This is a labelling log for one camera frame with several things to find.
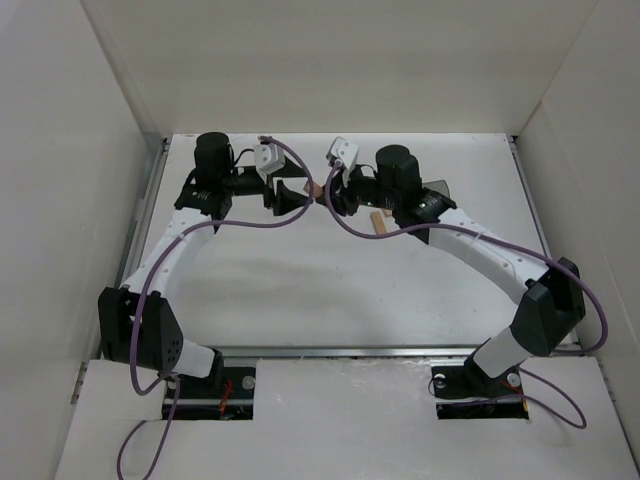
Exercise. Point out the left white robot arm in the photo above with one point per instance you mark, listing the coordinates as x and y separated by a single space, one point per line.
138 326

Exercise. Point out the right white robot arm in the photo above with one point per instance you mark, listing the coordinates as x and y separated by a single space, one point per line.
547 293

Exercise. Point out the smoky transparent plastic box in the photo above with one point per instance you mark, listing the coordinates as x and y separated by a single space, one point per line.
437 187

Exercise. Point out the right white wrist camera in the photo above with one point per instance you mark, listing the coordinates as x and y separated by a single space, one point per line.
343 151

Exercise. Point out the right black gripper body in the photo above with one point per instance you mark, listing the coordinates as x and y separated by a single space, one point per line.
338 189

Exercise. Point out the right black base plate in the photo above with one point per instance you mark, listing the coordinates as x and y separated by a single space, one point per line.
462 396

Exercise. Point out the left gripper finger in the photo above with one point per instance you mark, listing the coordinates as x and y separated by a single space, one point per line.
281 200
283 168

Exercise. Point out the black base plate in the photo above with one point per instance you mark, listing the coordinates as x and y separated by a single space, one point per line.
462 396
233 400

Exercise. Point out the wood block three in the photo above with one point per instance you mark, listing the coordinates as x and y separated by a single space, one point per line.
378 223

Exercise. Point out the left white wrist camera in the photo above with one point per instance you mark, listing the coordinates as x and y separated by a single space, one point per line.
268 159

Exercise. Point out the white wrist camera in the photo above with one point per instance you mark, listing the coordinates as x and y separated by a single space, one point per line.
343 151
268 159

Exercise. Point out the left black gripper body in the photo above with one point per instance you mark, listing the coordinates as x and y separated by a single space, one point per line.
269 191

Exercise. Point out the wood block one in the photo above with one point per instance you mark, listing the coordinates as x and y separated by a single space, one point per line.
315 190

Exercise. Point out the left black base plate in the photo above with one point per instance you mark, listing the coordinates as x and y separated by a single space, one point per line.
233 400

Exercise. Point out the aluminium rail front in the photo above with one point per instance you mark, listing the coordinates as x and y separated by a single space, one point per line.
346 352

